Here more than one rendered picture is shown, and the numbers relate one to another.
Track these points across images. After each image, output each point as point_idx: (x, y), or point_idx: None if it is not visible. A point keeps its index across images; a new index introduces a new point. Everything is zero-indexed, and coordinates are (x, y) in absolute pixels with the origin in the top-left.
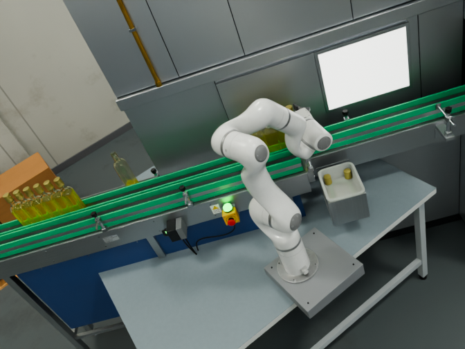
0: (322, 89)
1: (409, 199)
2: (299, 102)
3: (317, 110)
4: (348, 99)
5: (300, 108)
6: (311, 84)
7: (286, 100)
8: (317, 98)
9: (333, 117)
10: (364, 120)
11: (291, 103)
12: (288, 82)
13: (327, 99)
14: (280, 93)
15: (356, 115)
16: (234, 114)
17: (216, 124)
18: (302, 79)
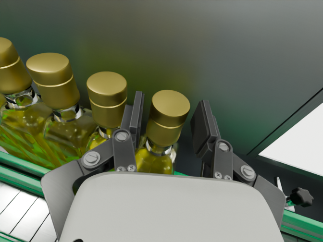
0: (304, 110)
1: None
2: (215, 98)
3: (237, 140)
4: (319, 164)
5: (229, 166)
6: (297, 71)
7: (188, 71)
8: (265, 121)
9: (246, 160)
10: (321, 233)
11: (194, 89)
12: (236, 7)
13: (281, 136)
14: (182, 37)
15: (282, 181)
16: (28, 15)
17: (3, 21)
18: (292, 34)
